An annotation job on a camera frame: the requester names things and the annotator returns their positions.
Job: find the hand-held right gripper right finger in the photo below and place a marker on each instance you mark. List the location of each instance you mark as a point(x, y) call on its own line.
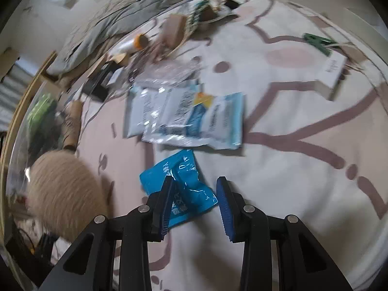
point(225, 209)

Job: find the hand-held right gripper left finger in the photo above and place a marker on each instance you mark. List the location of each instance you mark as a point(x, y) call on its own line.
point(166, 206)

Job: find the blue foil packet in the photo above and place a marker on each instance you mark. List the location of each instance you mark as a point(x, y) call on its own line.
point(185, 172)

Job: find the clear plastic storage bin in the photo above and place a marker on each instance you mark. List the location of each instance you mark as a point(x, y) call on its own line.
point(21, 145)

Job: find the printed blanket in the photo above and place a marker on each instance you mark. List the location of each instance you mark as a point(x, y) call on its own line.
point(288, 163)

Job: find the white medicine packet blue edges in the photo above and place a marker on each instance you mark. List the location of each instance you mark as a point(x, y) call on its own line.
point(227, 121)

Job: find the fluffy beige slipper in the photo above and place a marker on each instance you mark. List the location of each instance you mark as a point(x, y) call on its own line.
point(63, 194)

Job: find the cardboard twine spool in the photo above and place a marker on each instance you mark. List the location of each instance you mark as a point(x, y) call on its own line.
point(72, 124)

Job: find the clear plastic bag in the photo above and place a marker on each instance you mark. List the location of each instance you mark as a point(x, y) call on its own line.
point(169, 72)

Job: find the black box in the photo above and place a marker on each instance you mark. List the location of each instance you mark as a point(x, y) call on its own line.
point(97, 88)

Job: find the green tissue pack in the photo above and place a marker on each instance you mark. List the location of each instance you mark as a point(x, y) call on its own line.
point(42, 109)

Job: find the orange cap bottle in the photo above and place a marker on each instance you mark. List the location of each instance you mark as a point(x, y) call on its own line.
point(127, 47)

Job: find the white carton box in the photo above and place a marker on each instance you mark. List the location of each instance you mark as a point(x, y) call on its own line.
point(332, 69)

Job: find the small brown box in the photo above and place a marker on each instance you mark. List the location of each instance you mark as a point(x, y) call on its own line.
point(174, 28)

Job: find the grey curtain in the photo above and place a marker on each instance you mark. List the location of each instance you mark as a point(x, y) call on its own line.
point(12, 97)

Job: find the green clothes peg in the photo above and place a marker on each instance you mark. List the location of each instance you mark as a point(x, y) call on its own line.
point(318, 42)

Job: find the grey quilt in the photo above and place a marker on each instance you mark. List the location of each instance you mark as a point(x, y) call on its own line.
point(121, 12)

